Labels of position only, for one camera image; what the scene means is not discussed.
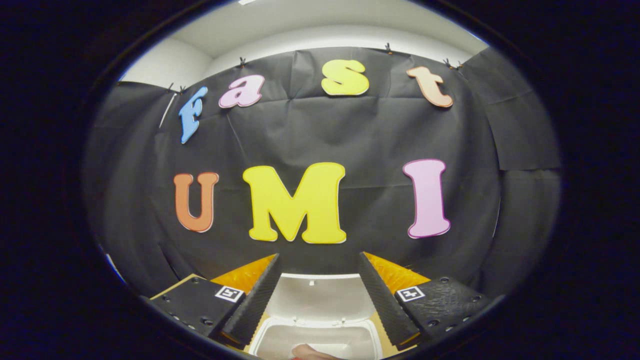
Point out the wooden desktop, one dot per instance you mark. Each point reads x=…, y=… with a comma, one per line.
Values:
x=384, y=331

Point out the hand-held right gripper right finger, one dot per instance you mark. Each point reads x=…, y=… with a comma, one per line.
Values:
x=385, y=300

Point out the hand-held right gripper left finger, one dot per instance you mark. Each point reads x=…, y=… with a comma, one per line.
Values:
x=255, y=300

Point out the white desktop garbage bin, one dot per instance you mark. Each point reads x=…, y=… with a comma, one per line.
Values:
x=320, y=300

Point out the black backdrop cloth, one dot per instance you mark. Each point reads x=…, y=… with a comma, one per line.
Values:
x=375, y=130

